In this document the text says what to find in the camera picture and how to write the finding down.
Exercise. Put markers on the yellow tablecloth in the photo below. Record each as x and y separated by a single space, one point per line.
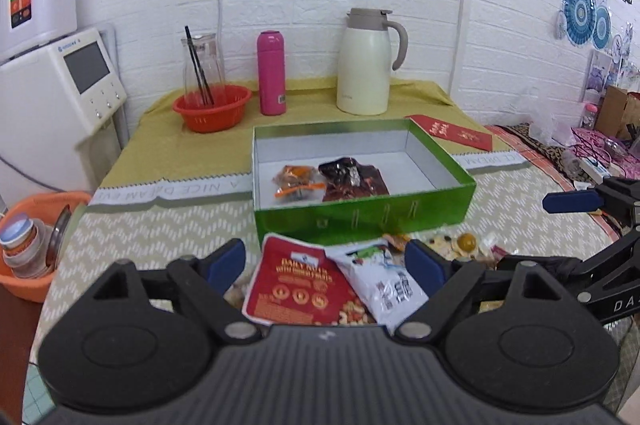
165 145

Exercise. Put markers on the cream thermal carafe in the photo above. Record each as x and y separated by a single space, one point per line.
362 70

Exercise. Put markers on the leopard print cloth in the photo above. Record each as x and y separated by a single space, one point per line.
530 150

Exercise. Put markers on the blue decorative wall plates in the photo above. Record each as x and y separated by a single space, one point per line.
580 12

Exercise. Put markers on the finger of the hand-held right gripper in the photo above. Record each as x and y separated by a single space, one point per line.
570 201
565 267

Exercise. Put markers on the pink thermos bottle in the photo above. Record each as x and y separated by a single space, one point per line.
271 75

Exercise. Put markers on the green cardboard box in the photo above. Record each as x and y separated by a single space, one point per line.
360 220

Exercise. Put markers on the round metal lid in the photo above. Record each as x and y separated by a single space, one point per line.
59 240

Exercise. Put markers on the white appliance with screen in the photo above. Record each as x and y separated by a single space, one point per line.
40 115

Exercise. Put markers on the small blue paper fan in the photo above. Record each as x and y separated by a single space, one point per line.
601 27

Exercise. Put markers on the chocolate chip cookie packet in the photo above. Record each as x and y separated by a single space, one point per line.
440 246

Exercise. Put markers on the white and blue snack packet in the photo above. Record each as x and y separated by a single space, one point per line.
380 290

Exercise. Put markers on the clear glass pitcher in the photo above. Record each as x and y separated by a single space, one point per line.
200 60

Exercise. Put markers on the brown cardboard box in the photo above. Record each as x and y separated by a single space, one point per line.
617 112

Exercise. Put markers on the red plastic basket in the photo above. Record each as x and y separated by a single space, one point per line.
212 117

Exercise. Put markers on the orange plastic basin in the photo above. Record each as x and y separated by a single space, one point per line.
20 287

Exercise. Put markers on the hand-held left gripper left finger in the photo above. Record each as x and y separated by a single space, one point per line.
227 259

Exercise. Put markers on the purple wall poster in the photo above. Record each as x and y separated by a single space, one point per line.
597 75

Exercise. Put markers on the white jar with blue lid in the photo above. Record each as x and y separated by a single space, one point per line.
17 232

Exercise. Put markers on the crumpled clear plastic bag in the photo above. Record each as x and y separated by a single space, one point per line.
550 120

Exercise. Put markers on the pink floral cloth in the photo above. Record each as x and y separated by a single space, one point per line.
605 145

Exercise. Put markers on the black chopstick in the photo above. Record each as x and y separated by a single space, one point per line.
205 80
195 60

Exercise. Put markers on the beige chevron table cloth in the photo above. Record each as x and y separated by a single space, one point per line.
165 230

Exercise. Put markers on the red nut packet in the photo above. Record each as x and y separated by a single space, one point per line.
295 285

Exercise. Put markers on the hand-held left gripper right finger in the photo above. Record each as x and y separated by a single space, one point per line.
422 262

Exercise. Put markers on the dark red snack packet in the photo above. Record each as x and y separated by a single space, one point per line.
352 182

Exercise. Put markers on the orange jelly snack packet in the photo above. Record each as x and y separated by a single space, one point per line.
296 180

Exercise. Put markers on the plastic jar with pink lid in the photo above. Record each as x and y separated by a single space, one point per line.
590 117

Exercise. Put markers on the white power strip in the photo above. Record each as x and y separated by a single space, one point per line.
595 169

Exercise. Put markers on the red envelope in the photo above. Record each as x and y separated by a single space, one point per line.
452 132

